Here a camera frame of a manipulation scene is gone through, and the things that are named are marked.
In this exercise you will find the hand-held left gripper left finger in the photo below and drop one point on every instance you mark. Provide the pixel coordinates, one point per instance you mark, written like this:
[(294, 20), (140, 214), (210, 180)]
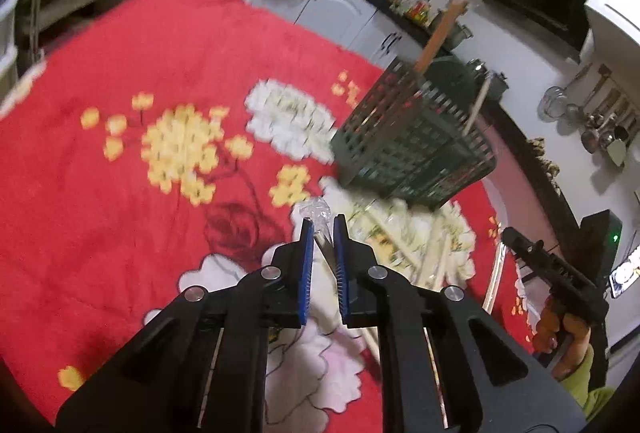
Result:
[(306, 273)]

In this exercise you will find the black kitchen countertop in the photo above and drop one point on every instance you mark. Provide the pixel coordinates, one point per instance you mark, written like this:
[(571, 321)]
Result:
[(525, 153)]

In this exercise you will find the person's right forearm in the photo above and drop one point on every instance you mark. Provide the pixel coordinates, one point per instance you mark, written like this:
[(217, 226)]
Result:
[(585, 388)]

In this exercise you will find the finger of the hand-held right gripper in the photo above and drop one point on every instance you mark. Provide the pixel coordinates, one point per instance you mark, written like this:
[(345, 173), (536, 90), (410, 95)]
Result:
[(522, 244)]

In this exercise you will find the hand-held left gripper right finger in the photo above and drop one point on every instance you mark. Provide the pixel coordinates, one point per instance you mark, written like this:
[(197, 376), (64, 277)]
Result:
[(341, 273)]

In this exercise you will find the row of hanging kitchen utensils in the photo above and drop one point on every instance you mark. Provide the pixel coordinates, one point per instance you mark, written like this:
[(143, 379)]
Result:
[(607, 123)]

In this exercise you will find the white lower kitchen cabinets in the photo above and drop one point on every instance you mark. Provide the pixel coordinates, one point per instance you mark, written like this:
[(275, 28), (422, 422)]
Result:
[(330, 8)]

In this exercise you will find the pile of ginger roots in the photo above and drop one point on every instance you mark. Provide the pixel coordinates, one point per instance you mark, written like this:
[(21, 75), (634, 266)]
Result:
[(542, 158)]

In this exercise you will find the red floral blanket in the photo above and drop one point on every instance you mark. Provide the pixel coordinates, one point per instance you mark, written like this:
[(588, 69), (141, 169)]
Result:
[(125, 223)]

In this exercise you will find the plastic-wrapped dark brown chopsticks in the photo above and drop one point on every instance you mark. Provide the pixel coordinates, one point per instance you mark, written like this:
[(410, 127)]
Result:
[(440, 38)]

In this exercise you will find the plastic-wrapped wooden chopsticks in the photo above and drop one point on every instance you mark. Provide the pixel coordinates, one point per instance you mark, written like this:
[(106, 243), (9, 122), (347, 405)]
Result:
[(323, 249)]

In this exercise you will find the small steel lidded pot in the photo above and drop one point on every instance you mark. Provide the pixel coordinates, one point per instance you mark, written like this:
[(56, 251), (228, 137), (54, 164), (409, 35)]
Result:
[(492, 80)]

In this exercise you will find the dark green perforated utensil basket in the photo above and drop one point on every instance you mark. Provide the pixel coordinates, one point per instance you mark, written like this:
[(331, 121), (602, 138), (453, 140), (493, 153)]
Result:
[(415, 153)]

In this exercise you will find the hanging mesh strainer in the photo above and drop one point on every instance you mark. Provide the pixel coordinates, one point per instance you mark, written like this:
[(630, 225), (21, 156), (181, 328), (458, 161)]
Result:
[(552, 102)]

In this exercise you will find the person's right hand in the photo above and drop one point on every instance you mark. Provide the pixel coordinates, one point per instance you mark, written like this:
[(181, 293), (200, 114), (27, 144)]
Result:
[(550, 325)]

